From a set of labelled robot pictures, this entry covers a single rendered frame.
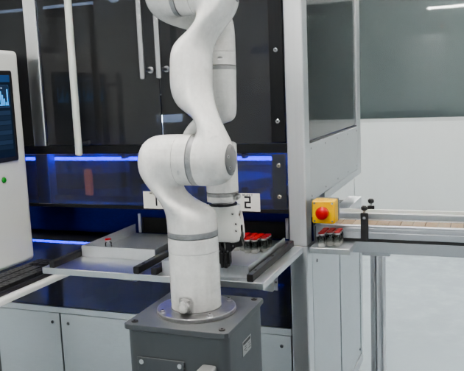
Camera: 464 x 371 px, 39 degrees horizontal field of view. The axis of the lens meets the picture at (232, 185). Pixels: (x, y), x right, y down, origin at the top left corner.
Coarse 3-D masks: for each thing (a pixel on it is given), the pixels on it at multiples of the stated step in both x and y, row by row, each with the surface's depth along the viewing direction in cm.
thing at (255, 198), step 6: (240, 198) 212; (246, 198) 211; (252, 198) 210; (258, 198) 209; (240, 204) 212; (246, 204) 211; (252, 204) 210; (258, 204) 210; (246, 210) 211; (252, 210) 211; (258, 210) 210
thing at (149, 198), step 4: (144, 192) 224; (148, 192) 223; (144, 196) 224; (148, 196) 224; (152, 196) 223; (144, 200) 224; (148, 200) 224; (152, 200) 223; (144, 204) 225; (148, 204) 224; (152, 204) 223; (160, 204) 222; (156, 208) 223; (160, 208) 223
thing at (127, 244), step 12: (132, 228) 234; (96, 240) 213; (120, 240) 226; (132, 240) 225; (144, 240) 224; (156, 240) 223; (84, 252) 205; (96, 252) 204; (108, 252) 202; (120, 252) 200; (132, 252) 199; (144, 252) 197; (156, 252) 197
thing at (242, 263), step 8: (272, 248) 193; (232, 256) 197; (240, 256) 197; (248, 256) 197; (256, 256) 196; (264, 256) 186; (168, 264) 182; (232, 264) 176; (240, 264) 188; (248, 264) 187; (256, 264) 180; (168, 272) 183; (224, 272) 176; (232, 272) 176; (240, 272) 175; (248, 272) 174
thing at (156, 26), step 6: (156, 18) 207; (156, 24) 207; (156, 30) 207; (156, 36) 207; (156, 42) 208; (156, 48) 208; (156, 54) 208; (156, 60) 208; (156, 66) 209; (168, 66) 214; (156, 72) 209
